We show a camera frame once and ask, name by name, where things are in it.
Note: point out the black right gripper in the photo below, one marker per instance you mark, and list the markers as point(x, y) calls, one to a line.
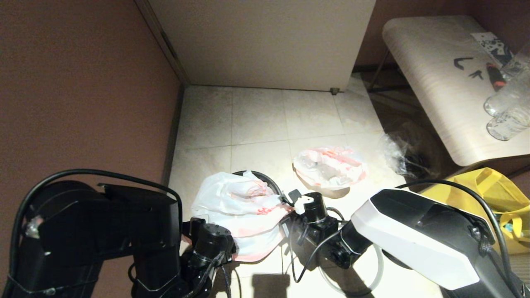
point(314, 231)

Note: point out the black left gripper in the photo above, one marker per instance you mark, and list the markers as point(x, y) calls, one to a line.
point(211, 248)

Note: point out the red-printed plastic bag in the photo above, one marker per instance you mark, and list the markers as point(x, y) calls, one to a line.
point(240, 215)

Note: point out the black trash bin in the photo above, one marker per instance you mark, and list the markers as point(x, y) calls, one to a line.
point(269, 180)

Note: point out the red-printed bag holding bottles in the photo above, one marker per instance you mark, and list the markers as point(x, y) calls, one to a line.
point(352, 165)

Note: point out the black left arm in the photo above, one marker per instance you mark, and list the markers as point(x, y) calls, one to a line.
point(103, 236)

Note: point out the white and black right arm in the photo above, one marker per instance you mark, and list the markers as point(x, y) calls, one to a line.
point(414, 236)

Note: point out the yellow fabric tote bag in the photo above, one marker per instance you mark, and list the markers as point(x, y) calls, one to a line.
point(501, 190)

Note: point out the small black lamp box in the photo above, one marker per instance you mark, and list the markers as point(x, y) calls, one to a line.
point(285, 227)

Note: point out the clear crushed plastic bottle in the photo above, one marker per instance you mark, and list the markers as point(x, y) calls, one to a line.
point(309, 162)

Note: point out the crumpled clear plastic wrap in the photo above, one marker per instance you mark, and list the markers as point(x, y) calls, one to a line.
point(397, 157)

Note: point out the white wood-grain table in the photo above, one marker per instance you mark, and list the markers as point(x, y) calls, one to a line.
point(434, 82)

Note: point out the white cabinet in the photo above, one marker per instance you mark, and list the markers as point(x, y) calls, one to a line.
point(265, 41)

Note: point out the teal printed packet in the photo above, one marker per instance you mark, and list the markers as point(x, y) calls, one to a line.
point(515, 227)

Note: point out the clear plastic water bottle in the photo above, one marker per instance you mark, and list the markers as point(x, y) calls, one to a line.
point(508, 124)
point(509, 91)

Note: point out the red and black tool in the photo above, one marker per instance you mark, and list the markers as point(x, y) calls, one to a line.
point(495, 78)

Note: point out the blue printed paper sheet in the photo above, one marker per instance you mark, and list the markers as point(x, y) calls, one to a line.
point(492, 44)

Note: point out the black and white wrist camera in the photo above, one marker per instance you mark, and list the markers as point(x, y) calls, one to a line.
point(300, 200)

